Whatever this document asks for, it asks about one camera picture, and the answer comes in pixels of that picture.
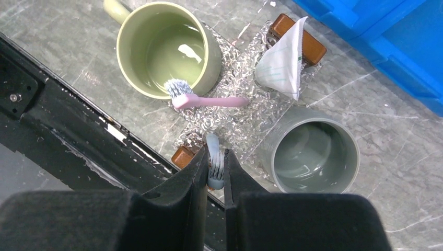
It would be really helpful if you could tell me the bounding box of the clear holder with wooden ends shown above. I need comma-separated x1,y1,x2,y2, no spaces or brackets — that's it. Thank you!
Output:
171,13,328,170

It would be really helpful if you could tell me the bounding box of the grey ceramic mug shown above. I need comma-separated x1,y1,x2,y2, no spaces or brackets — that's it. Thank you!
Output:
253,106,360,193

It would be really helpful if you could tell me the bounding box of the blue three-compartment bin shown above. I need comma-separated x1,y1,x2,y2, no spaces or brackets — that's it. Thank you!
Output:
297,0,442,116

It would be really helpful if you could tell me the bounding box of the white toothpaste tube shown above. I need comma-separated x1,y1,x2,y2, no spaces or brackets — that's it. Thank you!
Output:
254,14,308,100

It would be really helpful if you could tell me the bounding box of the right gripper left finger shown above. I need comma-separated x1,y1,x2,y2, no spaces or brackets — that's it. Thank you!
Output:
1,147,209,250

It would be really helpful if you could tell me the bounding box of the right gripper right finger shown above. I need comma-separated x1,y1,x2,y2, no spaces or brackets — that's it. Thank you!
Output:
224,150,391,250

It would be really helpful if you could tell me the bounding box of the green ceramic mug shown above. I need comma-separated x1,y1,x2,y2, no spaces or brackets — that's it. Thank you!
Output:
103,1,223,100

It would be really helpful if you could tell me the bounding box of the clear textured oval tray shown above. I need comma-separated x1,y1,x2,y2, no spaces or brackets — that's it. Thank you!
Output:
166,20,326,181

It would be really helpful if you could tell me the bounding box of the light blue toothbrush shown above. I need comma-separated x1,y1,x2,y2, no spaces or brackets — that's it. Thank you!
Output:
206,133,224,190

